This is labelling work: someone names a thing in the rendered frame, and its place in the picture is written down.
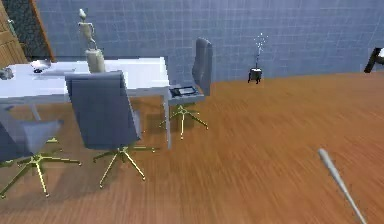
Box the grey swivel chair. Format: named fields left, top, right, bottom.
left=64, top=70, right=157, bottom=189
left=0, top=107, right=82, bottom=200
left=159, top=37, right=214, bottom=140

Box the white table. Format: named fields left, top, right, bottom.
left=0, top=57, right=173, bottom=150

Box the black pot house plant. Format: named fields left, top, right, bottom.
left=247, top=32, right=268, bottom=85

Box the beige figure statue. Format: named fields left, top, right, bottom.
left=77, top=8, right=107, bottom=74

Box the black and white furniture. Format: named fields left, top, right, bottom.
left=363, top=47, right=384, bottom=74

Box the grey small object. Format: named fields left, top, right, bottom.
left=0, top=66, right=15, bottom=81

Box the wooden room door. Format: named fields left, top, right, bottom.
left=0, top=0, right=29, bottom=69

